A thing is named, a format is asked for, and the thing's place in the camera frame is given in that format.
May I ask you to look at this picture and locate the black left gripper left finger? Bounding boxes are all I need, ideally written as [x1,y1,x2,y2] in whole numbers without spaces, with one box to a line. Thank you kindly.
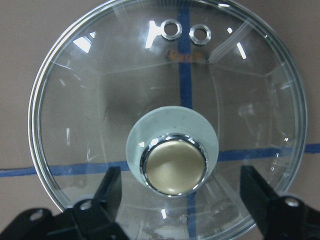
[72,167,125,240]

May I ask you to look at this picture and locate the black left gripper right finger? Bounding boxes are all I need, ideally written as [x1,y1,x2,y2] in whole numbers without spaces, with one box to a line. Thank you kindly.
[240,165,320,240]

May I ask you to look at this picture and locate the glass pot lid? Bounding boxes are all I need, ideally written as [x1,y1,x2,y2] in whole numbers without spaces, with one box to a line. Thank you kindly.
[28,0,307,240]

